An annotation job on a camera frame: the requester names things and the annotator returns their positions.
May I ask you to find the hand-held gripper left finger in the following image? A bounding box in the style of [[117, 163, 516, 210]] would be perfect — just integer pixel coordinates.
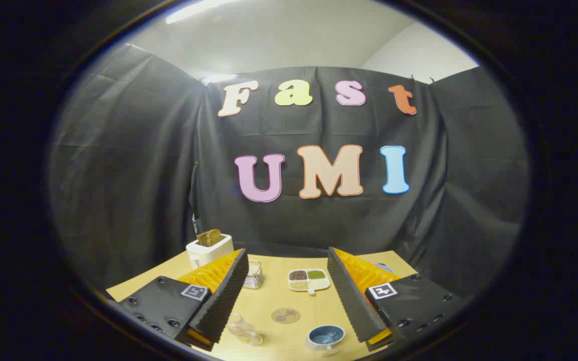
[[118, 248, 249, 351]]

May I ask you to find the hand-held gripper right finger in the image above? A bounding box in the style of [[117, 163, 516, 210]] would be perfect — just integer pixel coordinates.
[[327, 247, 465, 351]]

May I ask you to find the clear plastic bottle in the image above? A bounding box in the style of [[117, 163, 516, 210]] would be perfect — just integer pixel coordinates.
[[226, 313, 264, 346]]

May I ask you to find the blue and white cup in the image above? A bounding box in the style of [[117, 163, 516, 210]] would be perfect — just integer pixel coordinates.
[[306, 325, 346, 354]]

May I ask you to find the round wooden coaster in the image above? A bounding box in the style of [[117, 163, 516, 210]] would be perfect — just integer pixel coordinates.
[[271, 307, 301, 324]]

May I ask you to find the white divided grain dish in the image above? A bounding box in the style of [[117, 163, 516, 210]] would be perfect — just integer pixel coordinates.
[[288, 269, 331, 295]]

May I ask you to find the white toaster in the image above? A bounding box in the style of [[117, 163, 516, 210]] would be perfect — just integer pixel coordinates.
[[186, 234, 234, 269]]

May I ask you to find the wooden table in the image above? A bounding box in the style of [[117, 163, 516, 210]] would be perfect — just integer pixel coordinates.
[[106, 250, 420, 361]]

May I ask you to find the black backdrop cloth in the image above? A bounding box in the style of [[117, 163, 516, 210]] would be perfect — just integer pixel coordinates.
[[51, 43, 529, 297]]

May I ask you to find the metal wire basket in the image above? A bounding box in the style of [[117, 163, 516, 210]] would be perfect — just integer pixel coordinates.
[[242, 260, 263, 290]]

